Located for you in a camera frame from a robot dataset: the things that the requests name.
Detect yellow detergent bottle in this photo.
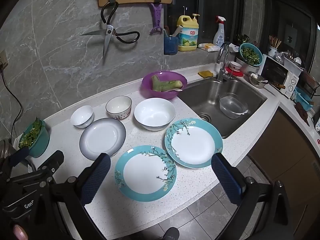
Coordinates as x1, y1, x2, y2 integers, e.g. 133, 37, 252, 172
177, 14, 200, 52

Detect teal bowl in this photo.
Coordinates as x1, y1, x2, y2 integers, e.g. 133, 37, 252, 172
19, 117, 50, 158

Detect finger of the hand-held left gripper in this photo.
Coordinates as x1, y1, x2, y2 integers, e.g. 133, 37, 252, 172
37, 150, 65, 179
7, 147, 30, 167

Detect small white bowl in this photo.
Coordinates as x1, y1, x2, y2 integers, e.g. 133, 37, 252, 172
70, 105, 94, 129

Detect red mat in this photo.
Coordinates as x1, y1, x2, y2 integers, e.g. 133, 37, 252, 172
225, 66, 243, 77

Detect black power cable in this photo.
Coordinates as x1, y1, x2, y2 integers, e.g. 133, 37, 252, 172
0, 67, 23, 140

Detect white brush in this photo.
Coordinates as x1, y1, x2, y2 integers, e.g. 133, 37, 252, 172
164, 26, 184, 39

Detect chopstick holder with chopsticks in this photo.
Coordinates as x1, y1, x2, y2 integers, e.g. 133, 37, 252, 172
268, 35, 282, 57

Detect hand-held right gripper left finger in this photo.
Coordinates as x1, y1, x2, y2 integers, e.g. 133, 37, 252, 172
51, 152, 112, 240

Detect leafy greens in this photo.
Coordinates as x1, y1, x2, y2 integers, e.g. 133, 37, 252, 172
19, 117, 43, 148

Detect white spray bottle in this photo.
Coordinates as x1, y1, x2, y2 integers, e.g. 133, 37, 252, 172
213, 16, 226, 47

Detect grey rimmed white plate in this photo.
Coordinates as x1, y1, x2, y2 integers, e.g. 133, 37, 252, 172
79, 117, 127, 160

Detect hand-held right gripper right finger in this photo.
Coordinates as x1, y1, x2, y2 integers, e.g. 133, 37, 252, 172
211, 153, 294, 240

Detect chrome faucet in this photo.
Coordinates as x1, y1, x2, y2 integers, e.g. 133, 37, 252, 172
215, 42, 239, 82

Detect teal plastic basket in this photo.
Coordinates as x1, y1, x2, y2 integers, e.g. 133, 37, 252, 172
294, 87, 314, 110

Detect white bowl with flower print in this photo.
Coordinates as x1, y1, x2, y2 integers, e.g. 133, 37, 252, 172
105, 96, 132, 121

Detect large white bowl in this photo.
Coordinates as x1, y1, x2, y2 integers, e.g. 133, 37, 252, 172
134, 98, 176, 131

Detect clear plastic bowl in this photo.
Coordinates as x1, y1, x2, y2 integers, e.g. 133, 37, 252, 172
219, 93, 248, 119

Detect person's dark shoe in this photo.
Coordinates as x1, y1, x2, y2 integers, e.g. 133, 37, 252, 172
162, 227, 180, 240

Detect white microwave oven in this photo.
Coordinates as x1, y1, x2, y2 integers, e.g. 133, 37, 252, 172
260, 54, 300, 98

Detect green vegetable stem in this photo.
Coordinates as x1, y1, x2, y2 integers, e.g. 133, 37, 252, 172
152, 75, 183, 92

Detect chopped green vegetables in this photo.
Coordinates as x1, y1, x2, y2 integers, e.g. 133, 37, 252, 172
241, 45, 260, 65

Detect purple plastic basin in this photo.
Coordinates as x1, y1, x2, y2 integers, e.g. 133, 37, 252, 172
142, 71, 188, 100

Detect metal bowl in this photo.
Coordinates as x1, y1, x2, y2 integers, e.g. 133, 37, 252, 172
248, 71, 268, 89

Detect stainless steel sink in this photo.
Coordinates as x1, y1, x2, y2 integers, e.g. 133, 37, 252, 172
179, 76, 267, 139

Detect teal floral plate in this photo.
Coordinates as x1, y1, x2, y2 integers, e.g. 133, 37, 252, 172
115, 145, 177, 202
164, 118, 223, 168

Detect teal colander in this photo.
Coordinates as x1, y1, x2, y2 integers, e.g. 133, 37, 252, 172
239, 43, 263, 67

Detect white packet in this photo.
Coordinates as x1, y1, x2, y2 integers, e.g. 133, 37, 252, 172
198, 43, 220, 52

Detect blue cup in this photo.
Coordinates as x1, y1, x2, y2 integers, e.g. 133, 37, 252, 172
164, 36, 179, 55

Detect black handled kitchen scissors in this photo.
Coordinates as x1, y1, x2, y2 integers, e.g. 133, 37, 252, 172
80, 2, 140, 61

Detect purple peeler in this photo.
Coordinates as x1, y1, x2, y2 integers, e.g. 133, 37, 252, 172
149, 3, 163, 35

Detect person's left hand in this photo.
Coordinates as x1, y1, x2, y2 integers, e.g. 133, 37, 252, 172
12, 224, 28, 240

